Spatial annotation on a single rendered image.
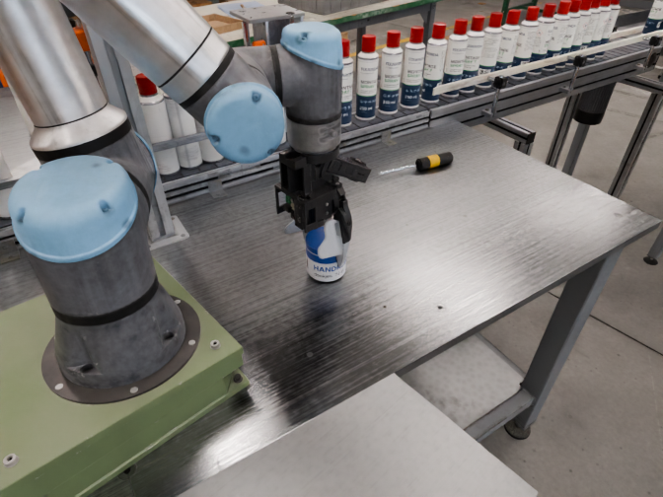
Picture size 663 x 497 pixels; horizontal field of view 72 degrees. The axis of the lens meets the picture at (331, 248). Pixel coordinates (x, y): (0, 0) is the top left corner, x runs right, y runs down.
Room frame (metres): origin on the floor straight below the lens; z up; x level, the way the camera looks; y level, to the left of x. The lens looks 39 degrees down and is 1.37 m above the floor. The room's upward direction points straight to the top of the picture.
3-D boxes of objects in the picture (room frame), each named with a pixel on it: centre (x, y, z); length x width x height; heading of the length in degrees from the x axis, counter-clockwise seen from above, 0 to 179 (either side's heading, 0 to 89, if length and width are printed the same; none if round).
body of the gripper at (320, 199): (0.60, 0.03, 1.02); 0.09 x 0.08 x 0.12; 132
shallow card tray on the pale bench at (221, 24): (2.41, 0.63, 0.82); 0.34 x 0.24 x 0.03; 138
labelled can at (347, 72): (1.13, -0.03, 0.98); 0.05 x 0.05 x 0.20
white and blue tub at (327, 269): (0.61, 0.01, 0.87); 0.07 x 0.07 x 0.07
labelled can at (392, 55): (1.21, -0.15, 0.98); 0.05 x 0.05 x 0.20
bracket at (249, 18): (1.13, 0.14, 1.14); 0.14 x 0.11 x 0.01; 122
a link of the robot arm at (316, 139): (0.60, 0.02, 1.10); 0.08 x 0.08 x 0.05
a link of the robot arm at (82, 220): (0.40, 0.27, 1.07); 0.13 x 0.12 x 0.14; 14
